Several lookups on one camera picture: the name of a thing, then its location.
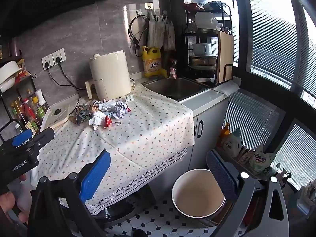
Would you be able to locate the silver pill blister pack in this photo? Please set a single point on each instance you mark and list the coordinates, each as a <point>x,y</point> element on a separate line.
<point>129,98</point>

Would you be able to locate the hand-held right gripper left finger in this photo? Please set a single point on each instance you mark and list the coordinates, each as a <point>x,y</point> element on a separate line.
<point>95,175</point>

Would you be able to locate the window with grey blinds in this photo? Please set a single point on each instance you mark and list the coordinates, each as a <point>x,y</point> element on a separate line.
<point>271,42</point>

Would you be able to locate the white cabinet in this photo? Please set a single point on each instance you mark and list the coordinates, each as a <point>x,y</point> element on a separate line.
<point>212,128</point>

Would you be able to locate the white laundry detergent bottle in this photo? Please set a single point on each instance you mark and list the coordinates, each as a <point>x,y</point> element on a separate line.
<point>232,143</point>

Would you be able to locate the wooden cutting board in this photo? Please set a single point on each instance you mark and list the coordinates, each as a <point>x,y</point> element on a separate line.
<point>225,54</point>

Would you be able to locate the white cup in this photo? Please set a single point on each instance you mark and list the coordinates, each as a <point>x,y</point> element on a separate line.
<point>202,49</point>

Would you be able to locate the cream air fryer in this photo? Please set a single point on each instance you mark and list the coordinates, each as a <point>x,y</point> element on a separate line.
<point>111,74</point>

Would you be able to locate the white round bucket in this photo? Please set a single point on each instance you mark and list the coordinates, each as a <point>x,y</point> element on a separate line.
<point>197,195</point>

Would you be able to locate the floral tablecloth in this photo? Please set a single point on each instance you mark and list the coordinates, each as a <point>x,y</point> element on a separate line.
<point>148,133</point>

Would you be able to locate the yellow snack packet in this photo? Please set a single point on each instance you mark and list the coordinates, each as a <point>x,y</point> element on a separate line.
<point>21,66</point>

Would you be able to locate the black dish rack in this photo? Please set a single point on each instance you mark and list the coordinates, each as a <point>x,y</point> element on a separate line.
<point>188,33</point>

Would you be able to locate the yellow detergent bottle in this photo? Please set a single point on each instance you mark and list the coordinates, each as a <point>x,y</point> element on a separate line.
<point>151,64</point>

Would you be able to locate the white hanging bags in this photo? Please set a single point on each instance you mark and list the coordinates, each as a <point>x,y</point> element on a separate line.
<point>169,34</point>
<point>155,32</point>

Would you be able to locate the red wrapper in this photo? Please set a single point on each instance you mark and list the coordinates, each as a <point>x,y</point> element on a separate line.
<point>108,122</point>

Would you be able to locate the orange bottle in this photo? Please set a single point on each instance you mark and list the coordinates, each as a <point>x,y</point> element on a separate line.
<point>224,132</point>

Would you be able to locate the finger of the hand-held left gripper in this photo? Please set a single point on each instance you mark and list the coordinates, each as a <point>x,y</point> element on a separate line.
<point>22,137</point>
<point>44,135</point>

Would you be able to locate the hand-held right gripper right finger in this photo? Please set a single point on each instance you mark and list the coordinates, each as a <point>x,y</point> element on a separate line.
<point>222,175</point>

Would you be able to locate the steel sink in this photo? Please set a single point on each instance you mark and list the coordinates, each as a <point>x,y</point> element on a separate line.
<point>177,88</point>

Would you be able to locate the green refill pouch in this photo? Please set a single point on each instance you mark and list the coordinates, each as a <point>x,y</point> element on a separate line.
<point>260,159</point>

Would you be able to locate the white pot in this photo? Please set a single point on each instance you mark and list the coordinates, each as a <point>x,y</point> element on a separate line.
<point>8,71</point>

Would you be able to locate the steel pot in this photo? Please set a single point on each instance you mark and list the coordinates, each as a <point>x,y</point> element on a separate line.
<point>202,61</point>

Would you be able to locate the white folded cloth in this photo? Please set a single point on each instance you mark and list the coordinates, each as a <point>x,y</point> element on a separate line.
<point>228,87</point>

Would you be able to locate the dark printed wrapper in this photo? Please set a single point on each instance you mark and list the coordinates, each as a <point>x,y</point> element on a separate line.
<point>82,117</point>

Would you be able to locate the row of seasoning bottles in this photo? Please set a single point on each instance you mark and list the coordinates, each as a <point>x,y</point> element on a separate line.
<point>29,113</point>

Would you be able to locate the metal wall hook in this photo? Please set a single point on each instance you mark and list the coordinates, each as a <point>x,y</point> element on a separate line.
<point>148,5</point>

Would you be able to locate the person's left hand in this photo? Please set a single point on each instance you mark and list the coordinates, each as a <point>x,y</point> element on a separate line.
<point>12,206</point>

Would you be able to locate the chrome faucet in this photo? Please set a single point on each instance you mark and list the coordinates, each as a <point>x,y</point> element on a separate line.
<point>174,64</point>

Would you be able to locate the black spice rack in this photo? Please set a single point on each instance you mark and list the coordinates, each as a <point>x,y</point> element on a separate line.
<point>19,86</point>

